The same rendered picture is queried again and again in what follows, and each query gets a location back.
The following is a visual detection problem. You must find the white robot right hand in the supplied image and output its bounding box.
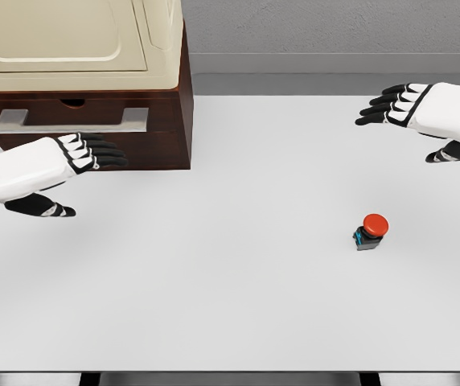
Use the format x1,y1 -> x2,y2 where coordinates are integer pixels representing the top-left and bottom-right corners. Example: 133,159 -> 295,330
354,81 -> 460,164

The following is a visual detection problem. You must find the red mushroom button switch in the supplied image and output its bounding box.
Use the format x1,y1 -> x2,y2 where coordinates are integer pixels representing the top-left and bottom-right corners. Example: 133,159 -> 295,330
351,213 -> 391,253

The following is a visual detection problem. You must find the dark brown wooden cabinet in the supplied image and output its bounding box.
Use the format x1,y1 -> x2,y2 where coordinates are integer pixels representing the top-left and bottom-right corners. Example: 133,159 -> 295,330
0,18 -> 195,172

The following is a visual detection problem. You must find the wooden drawer with silver handle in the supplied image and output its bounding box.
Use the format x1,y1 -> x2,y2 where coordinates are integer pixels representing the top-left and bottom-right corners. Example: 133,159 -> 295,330
0,95 -> 181,135

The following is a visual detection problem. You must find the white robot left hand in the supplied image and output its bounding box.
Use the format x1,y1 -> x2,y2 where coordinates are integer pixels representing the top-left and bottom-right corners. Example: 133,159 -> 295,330
0,132 -> 129,219

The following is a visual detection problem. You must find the cream plastic appliance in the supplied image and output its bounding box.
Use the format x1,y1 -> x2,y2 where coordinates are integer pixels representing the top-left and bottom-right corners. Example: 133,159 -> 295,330
0,0 -> 186,93

